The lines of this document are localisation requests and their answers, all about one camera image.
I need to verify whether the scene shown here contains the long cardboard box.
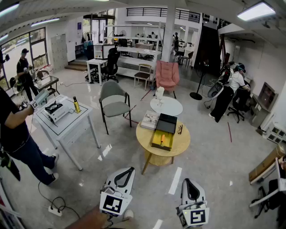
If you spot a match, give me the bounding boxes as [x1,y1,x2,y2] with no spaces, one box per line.
[248,144,286,185]

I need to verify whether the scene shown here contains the round wooden table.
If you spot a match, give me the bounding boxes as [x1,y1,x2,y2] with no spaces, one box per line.
[135,120,191,175]

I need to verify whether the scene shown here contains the yellow bottle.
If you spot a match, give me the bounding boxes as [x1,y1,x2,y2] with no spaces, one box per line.
[73,96,81,114]

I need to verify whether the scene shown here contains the wooden chair brown seat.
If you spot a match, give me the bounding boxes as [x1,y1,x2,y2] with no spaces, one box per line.
[134,64,152,91]

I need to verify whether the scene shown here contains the black floor stand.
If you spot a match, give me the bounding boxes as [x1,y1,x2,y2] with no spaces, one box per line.
[189,58,210,101]

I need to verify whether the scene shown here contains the wooden cabinet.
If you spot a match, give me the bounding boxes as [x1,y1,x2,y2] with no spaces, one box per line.
[250,81,279,128]

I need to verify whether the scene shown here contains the black hanging bag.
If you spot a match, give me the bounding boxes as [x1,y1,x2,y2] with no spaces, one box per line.
[0,150,21,182]

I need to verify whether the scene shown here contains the white portable gas stove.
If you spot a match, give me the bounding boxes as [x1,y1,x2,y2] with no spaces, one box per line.
[44,100,70,123]

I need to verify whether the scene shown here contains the yellow and black toolbox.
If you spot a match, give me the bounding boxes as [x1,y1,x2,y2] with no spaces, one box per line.
[151,113,178,152]

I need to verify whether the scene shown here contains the white pillar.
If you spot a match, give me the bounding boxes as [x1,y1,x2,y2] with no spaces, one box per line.
[161,0,177,63]

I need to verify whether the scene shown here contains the black office chair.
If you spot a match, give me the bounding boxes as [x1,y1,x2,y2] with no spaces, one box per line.
[254,178,286,219]
[227,88,251,123]
[101,47,121,83]

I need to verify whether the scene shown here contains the person's left forearm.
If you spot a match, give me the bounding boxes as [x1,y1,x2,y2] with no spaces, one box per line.
[71,205,112,229]

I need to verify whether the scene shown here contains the large window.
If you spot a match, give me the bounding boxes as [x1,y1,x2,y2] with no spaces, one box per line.
[0,27,49,89]

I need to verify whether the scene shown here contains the black cable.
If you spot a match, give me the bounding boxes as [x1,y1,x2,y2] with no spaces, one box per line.
[38,181,81,220]

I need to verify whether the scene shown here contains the grey locker cabinet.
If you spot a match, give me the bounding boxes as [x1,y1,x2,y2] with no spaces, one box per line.
[50,34,68,70]

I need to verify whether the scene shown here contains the person's white shoe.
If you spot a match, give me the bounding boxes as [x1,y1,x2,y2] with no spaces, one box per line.
[123,209,134,221]

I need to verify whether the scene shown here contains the person's khaki trousers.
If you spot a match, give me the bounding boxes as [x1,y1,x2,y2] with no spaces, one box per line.
[105,218,137,229]

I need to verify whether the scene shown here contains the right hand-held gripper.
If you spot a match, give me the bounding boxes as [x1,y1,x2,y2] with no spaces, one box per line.
[176,178,210,229]

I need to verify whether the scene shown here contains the pink armchair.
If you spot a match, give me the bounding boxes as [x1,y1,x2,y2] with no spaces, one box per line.
[156,60,181,99]

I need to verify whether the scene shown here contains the white storage cubes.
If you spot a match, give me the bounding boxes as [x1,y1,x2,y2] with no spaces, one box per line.
[267,125,286,144]

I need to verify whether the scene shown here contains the grey-green chair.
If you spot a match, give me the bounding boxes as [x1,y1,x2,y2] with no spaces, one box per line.
[99,80,132,135]

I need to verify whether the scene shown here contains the white black golf bag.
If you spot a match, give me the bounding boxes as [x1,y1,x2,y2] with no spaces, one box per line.
[207,61,235,99]

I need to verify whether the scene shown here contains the illustrated book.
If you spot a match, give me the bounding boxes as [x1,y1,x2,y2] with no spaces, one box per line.
[140,110,160,131]

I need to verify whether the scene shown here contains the wooden steps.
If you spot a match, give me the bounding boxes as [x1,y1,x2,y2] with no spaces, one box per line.
[64,60,89,72]

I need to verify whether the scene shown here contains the black balcony railing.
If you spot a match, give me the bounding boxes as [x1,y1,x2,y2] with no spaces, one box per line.
[126,8,201,24]

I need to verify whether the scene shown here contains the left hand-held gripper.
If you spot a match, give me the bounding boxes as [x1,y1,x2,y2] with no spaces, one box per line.
[99,167,136,217]

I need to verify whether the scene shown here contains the white power strip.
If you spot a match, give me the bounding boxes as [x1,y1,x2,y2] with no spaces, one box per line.
[48,205,63,217]

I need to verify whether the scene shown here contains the white shelving rack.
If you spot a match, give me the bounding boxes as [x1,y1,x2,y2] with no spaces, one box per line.
[104,21,165,81]

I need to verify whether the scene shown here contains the white metal rack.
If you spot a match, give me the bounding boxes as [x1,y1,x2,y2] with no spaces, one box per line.
[0,178,24,229]

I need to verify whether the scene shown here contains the white square table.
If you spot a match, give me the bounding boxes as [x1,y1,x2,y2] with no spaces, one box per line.
[33,94,101,171]

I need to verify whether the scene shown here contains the white cube shelf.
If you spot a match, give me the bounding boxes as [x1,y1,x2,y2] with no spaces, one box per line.
[93,44,117,60]

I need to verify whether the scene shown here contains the white jug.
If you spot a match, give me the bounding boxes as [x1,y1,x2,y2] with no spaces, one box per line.
[155,86,165,100]

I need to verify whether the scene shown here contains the small dark table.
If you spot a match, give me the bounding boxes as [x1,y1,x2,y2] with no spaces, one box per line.
[33,75,60,97]

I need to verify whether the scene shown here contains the round white table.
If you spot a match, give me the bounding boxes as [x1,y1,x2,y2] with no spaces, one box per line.
[150,96,183,117]

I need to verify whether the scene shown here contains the long ceiling light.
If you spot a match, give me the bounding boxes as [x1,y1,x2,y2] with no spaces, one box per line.
[30,17,60,27]
[0,3,20,17]
[237,1,276,21]

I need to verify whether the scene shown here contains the white desk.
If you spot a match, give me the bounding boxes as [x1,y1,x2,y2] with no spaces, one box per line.
[86,58,108,86]
[249,157,286,208]

